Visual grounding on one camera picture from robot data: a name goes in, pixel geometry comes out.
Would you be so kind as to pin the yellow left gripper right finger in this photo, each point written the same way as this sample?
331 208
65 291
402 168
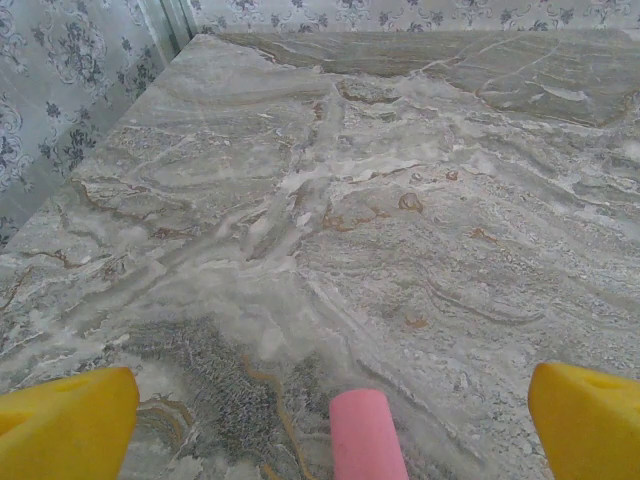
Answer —
595 430

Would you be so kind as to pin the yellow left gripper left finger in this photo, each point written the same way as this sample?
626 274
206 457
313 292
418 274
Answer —
65 425

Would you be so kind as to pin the pink foam cylinder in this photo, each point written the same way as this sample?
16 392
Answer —
367 435

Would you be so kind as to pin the aluminium frame post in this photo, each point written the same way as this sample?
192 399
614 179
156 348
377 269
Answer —
172 25

